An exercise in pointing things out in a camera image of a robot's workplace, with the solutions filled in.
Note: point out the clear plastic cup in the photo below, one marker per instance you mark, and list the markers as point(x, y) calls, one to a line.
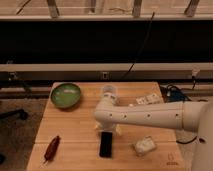
point(109, 90)

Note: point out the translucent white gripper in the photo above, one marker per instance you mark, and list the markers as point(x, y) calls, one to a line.
point(108, 127)

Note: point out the blue power box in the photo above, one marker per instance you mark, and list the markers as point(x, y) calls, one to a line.
point(174, 94)

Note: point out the black chair base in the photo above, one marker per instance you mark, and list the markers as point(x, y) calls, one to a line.
point(22, 114)

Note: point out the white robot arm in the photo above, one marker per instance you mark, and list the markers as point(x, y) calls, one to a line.
point(190, 116)

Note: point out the green bowl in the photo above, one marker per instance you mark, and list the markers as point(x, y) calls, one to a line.
point(65, 95)

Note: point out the black rectangular eraser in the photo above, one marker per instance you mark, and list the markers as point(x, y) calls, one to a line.
point(106, 145)

